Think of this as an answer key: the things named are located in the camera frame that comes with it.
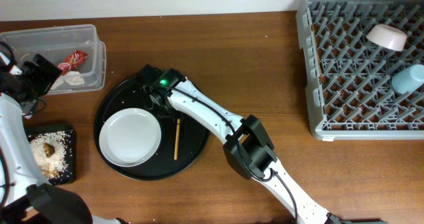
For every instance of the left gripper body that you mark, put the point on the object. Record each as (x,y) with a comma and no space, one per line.
(30,81)

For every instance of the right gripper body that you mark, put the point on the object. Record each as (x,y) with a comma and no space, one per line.
(163,107)

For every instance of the red snack wrapper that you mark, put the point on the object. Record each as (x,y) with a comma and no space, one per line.
(72,61)

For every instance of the white tissue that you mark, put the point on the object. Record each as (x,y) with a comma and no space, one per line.
(72,78)

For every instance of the wooden chopstick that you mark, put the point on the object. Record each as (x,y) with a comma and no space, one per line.
(317,41)
(176,145)

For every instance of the white plate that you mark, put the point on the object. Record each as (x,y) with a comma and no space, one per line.
(130,137)

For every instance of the white bowl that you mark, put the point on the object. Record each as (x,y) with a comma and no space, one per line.
(387,37)

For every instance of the light blue cup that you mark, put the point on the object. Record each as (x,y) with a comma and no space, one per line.
(409,79)

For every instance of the brown food scrap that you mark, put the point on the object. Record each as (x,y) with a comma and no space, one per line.
(48,149)

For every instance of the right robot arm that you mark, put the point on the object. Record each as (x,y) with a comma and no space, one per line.
(246,144)

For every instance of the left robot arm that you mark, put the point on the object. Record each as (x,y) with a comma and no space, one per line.
(27,196)

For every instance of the black waste bin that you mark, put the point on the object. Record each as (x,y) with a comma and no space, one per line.
(70,174)

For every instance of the grey dishwasher rack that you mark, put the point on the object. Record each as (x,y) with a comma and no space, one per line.
(355,99)

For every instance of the clear plastic bin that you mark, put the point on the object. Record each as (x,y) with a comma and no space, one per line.
(56,44)

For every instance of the round black tray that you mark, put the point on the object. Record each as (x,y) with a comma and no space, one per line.
(192,139)

